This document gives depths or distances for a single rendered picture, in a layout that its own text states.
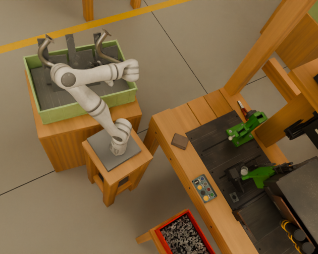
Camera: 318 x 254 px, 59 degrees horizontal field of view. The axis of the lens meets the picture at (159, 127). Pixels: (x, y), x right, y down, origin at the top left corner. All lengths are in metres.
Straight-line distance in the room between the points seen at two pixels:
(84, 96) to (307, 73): 1.05
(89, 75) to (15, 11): 2.51
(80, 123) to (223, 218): 1.06
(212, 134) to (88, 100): 0.92
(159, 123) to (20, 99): 1.57
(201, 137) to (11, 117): 1.79
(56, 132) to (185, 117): 0.83
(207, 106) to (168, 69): 1.28
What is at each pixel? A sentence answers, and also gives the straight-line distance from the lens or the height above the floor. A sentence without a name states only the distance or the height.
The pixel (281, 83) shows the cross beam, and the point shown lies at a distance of 1.87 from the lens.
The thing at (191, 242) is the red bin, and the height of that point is 0.88.
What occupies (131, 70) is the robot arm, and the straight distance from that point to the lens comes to 1.33.
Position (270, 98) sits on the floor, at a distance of 3.50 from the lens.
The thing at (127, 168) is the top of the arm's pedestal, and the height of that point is 0.85.
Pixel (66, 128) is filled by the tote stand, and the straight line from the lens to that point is 1.90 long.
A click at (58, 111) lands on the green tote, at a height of 0.92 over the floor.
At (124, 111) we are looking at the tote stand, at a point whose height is 0.79.
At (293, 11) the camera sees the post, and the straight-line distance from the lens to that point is 1.60.
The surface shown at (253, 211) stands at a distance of 1.59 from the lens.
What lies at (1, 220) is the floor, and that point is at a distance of 2.65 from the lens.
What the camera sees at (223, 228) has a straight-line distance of 1.76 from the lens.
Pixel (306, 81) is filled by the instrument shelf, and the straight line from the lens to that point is 1.52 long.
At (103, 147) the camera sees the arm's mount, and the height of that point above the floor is 0.88.
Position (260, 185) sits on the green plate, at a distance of 1.64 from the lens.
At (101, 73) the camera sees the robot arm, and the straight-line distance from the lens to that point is 1.26.
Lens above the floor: 2.52
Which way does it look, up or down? 63 degrees down
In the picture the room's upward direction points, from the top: 24 degrees clockwise
